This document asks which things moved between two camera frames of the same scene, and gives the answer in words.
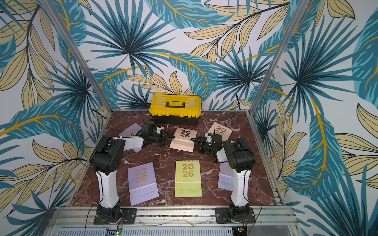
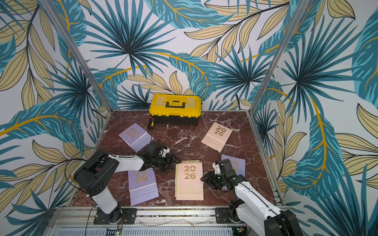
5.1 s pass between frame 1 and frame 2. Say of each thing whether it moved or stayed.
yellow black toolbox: stayed
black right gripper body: moved
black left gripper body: moved
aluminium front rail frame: stayed
